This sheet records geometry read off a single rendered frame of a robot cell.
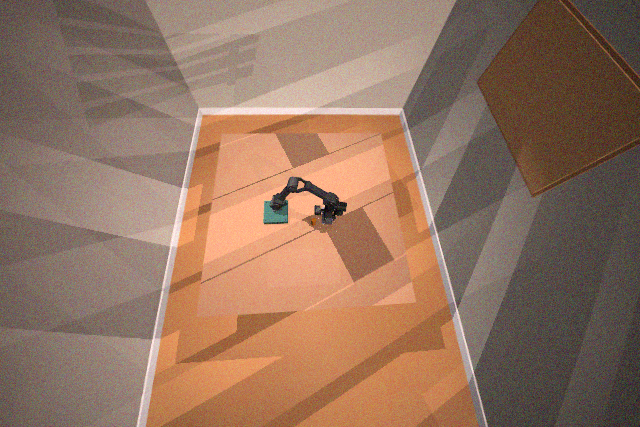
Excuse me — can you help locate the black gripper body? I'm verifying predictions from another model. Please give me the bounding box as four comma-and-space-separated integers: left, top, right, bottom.
314, 205, 343, 216

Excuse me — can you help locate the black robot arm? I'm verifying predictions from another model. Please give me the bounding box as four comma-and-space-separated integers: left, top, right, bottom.
270, 177, 347, 222

